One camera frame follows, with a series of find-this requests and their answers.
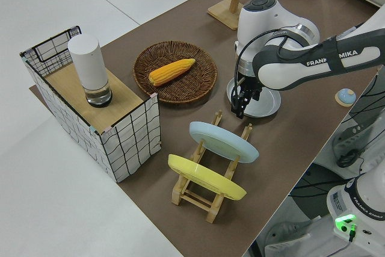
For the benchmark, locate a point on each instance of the yellow plate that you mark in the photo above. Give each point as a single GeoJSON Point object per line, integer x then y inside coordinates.
{"type": "Point", "coordinates": [204, 178]}

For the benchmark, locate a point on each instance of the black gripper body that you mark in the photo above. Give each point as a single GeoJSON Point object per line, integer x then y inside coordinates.
{"type": "Point", "coordinates": [245, 85]}

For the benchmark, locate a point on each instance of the blue dome on wooden base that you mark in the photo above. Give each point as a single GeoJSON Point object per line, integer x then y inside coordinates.
{"type": "Point", "coordinates": [346, 97]}

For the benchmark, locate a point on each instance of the brown wicker basket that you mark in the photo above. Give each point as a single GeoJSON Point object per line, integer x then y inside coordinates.
{"type": "Point", "coordinates": [192, 88]}

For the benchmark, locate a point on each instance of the wooden plate rack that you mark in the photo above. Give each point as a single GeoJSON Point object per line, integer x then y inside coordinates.
{"type": "Point", "coordinates": [195, 200]}

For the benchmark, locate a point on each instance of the grid patterned wooden shelf box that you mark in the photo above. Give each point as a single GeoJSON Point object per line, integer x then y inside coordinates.
{"type": "Point", "coordinates": [126, 142]}

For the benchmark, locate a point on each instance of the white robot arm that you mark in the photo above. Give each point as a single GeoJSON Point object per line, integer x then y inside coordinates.
{"type": "Point", "coordinates": [300, 70]}

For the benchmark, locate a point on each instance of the wooden mug tree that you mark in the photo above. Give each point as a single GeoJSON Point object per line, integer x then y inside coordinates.
{"type": "Point", "coordinates": [224, 13]}

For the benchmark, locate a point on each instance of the gray plate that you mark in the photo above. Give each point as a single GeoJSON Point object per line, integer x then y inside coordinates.
{"type": "Point", "coordinates": [264, 106]}

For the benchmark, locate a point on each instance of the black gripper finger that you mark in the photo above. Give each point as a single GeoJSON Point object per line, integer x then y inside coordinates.
{"type": "Point", "coordinates": [257, 94]}
{"type": "Point", "coordinates": [240, 106]}

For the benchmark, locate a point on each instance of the yellow corn cob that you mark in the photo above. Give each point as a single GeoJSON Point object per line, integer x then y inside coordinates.
{"type": "Point", "coordinates": [171, 72]}

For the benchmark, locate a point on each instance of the light blue plate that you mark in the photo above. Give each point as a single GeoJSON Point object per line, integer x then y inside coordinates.
{"type": "Point", "coordinates": [222, 141]}

